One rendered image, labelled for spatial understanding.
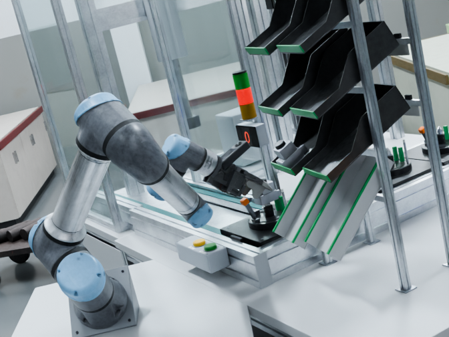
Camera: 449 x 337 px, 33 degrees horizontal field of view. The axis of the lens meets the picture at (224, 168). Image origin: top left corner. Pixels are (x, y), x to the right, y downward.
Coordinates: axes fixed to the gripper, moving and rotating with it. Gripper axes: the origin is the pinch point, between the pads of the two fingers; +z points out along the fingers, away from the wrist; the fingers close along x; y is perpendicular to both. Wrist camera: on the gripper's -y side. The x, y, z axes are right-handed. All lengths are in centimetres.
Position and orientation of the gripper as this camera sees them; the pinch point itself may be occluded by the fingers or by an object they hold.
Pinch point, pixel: (264, 185)
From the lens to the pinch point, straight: 234.3
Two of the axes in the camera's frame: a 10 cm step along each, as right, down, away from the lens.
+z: 7.8, 4.0, 4.9
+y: -3.9, 9.1, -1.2
